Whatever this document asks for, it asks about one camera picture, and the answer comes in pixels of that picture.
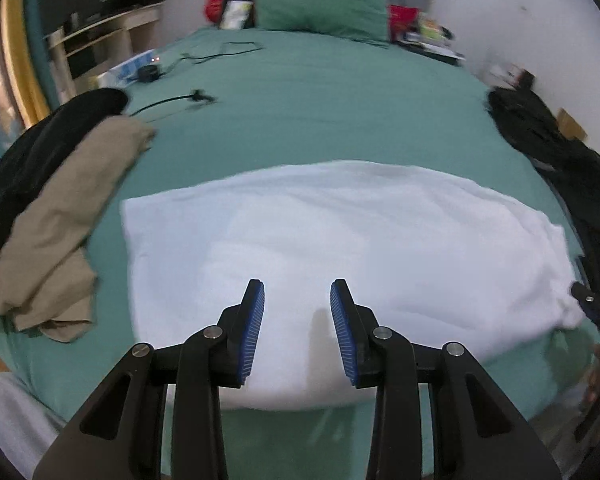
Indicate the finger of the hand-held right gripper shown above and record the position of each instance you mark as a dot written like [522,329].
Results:
[597,310]

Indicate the pile of books and papers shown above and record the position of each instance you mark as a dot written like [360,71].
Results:
[430,40]

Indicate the black charger block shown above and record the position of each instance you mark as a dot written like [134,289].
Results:
[149,74]

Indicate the black picture frame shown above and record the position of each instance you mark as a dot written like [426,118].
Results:
[236,12]

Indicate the beige cloth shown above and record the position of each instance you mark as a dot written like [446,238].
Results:
[65,220]

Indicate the pile of black clothes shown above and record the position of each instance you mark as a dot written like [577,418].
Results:
[555,150]

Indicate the green pillow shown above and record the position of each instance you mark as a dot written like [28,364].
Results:
[320,5]

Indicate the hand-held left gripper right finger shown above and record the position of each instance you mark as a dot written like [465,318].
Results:
[344,335]

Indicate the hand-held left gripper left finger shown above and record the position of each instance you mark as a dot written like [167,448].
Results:
[250,335]

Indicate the green bed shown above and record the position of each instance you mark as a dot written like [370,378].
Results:
[330,105]

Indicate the red bag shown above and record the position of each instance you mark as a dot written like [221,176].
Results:
[402,19]

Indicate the person's grey trousers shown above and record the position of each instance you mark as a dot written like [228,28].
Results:
[10,425]

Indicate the white hooded garment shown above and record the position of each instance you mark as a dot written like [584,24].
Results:
[355,240]

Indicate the cardboard box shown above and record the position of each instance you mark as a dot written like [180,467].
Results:
[572,122]

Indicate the yellow curtain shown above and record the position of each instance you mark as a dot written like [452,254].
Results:
[22,60]

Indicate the black cloth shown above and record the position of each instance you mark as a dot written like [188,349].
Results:
[25,160]

